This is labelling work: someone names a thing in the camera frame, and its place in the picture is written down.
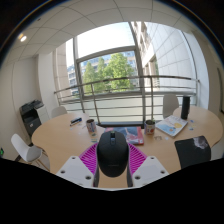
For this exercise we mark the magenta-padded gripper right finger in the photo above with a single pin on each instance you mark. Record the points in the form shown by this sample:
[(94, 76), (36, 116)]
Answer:
[(150, 170)]

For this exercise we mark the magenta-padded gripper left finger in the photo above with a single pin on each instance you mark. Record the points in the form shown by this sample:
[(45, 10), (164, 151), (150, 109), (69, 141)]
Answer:
[(71, 170)]

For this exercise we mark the black computer mouse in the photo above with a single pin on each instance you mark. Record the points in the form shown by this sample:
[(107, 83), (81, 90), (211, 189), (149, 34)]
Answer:
[(112, 155)]

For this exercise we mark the black mouse pad with cat print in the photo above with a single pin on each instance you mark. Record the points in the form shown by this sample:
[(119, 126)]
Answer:
[(192, 153)]

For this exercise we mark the red magazine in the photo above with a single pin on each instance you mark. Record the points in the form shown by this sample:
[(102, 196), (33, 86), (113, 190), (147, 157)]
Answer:
[(133, 135)]

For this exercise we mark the white mug with plant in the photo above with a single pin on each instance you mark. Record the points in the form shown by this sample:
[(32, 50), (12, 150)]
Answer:
[(149, 128)]

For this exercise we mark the patterned cup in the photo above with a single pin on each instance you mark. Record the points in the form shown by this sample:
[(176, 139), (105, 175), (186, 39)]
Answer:
[(91, 126)]

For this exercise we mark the white and blue open magazine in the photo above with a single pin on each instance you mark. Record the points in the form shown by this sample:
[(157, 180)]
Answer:
[(171, 126)]

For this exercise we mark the white chair with wooden legs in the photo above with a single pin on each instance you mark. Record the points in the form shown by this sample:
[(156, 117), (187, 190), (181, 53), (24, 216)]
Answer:
[(23, 148)]

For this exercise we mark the black drink bottle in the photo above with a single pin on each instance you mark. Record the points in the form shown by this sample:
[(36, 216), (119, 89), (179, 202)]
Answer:
[(185, 107)]

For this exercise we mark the metal balcony railing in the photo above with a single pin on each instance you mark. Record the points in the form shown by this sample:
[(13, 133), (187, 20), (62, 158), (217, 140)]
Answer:
[(133, 78)]

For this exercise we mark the round ceiling light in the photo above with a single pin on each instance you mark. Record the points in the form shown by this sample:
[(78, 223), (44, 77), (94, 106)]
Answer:
[(23, 38)]

